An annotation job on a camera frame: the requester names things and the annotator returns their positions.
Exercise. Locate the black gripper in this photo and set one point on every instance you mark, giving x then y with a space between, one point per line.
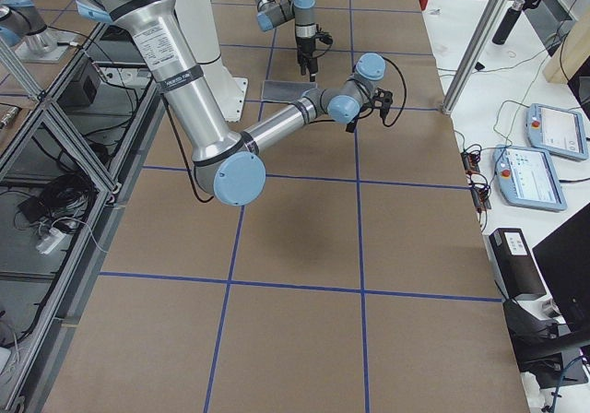
305 47
352 125

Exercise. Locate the pink and grey towel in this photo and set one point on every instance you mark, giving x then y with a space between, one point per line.
277 91

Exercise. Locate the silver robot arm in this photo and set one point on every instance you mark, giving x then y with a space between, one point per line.
274 13
178 41

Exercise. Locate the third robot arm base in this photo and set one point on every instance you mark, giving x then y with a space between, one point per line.
25 31

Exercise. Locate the black cylindrical bottle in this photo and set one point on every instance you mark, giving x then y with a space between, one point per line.
508 22

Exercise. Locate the near teach pendant tablet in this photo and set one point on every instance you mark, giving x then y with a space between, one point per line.
527 178

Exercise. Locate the teach pendant tablet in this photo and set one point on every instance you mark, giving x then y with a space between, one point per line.
527 178
559 131

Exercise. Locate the far teach pendant tablet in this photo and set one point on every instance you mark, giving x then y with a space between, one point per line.
559 131

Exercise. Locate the black power box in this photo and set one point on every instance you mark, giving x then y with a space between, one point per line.
518 275

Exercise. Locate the black monitor on stand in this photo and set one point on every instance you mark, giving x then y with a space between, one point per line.
546 348

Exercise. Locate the white power strip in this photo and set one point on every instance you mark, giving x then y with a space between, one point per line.
50 241

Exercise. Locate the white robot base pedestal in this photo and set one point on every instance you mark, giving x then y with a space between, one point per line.
198 25

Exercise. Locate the aluminium frame post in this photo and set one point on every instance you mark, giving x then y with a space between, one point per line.
491 14

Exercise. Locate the aluminium frame rail structure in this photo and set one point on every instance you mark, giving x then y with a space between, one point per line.
68 160

